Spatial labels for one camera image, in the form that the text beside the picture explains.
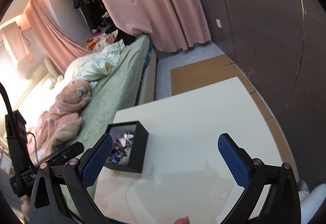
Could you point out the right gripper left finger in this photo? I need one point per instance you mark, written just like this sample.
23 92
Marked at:
94 159

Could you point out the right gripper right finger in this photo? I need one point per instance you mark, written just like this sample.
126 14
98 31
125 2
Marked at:
236 159

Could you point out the black jewelry box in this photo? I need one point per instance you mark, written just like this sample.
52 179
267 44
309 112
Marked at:
129 146

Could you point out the operator hand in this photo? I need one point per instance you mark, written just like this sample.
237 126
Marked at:
183 220

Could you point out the pink floral blanket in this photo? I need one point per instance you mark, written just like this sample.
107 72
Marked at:
62 122

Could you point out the green bed sheet mattress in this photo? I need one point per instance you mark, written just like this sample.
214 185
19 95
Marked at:
115 92

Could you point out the brown cardboard sheet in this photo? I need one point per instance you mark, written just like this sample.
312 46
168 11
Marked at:
219 90

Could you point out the light green pillow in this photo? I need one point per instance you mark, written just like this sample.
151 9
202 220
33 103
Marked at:
96 65

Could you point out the white sticker on wardrobe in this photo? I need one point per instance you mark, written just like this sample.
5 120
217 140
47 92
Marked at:
218 22

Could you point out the dark brown wardrobe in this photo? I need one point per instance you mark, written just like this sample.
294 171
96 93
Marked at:
280 47

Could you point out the black hanging clothes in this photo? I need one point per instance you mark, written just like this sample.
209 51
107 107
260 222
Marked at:
99 20

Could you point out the pink curtain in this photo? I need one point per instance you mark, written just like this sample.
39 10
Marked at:
172 25

